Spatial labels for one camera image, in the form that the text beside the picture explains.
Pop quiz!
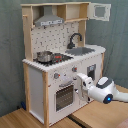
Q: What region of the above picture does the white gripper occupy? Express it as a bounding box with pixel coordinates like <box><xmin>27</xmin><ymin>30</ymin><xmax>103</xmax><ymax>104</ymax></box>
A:
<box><xmin>74</xmin><ymin>73</ymin><xmax>93</xmax><ymax>101</ymax></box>

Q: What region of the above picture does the black toy stovetop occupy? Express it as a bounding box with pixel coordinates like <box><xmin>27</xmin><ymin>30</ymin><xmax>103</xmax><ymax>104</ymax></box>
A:
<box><xmin>35</xmin><ymin>53</ymin><xmax>71</xmax><ymax>66</ymax></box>

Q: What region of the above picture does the red right stove knob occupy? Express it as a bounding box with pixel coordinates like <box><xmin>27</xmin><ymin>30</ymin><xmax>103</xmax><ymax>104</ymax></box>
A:
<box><xmin>72</xmin><ymin>66</ymin><xmax>77</xmax><ymax>72</ymax></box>

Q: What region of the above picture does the grey toy sink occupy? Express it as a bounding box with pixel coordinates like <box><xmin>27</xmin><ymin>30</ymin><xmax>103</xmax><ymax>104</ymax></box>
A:
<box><xmin>66</xmin><ymin>47</ymin><xmax>94</xmax><ymax>56</ymax></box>

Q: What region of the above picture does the grey range hood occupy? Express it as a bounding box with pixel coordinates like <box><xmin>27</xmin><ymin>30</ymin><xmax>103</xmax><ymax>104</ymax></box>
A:
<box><xmin>35</xmin><ymin>5</ymin><xmax>64</xmax><ymax>27</ymax></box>

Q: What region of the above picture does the wooden toy kitchen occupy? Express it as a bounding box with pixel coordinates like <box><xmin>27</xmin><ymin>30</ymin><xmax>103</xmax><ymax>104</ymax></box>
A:
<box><xmin>22</xmin><ymin>2</ymin><xmax>105</xmax><ymax>128</ymax></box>

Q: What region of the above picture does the red stove knob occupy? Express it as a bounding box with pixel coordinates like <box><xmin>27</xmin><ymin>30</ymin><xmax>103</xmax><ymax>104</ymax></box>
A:
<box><xmin>54</xmin><ymin>73</ymin><xmax>60</xmax><ymax>79</ymax></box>
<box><xmin>72</xmin><ymin>66</ymin><xmax>77</xmax><ymax>72</ymax></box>

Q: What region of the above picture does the black toy faucet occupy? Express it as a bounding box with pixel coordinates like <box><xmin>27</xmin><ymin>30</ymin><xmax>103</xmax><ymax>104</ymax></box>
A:
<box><xmin>66</xmin><ymin>32</ymin><xmax>83</xmax><ymax>50</ymax></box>

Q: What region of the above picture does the small metal pot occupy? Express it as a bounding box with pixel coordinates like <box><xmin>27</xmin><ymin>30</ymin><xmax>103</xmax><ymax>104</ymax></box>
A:
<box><xmin>37</xmin><ymin>51</ymin><xmax>53</xmax><ymax>62</ymax></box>

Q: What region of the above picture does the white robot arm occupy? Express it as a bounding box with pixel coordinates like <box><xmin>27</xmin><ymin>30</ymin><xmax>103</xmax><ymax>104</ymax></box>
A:
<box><xmin>77</xmin><ymin>73</ymin><xmax>128</xmax><ymax>104</ymax></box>

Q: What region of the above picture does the red left stove knob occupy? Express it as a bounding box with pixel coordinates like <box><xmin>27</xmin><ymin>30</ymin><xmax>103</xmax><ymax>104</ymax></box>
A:
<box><xmin>54</xmin><ymin>73</ymin><xmax>60</xmax><ymax>79</ymax></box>

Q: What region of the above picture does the white microwave door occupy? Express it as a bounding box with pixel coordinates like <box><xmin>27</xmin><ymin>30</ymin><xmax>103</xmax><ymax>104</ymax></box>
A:
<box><xmin>87</xmin><ymin>3</ymin><xmax>111</xmax><ymax>21</ymax></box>

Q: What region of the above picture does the white oven door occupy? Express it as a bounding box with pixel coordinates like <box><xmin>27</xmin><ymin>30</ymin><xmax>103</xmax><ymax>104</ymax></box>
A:
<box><xmin>49</xmin><ymin>80</ymin><xmax>79</xmax><ymax>116</ymax></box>

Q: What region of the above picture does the white dishwasher cabinet door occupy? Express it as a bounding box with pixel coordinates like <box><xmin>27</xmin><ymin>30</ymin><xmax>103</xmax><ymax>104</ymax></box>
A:
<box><xmin>81</xmin><ymin>56</ymin><xmax>102</xmax><ymax>82</ymax></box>

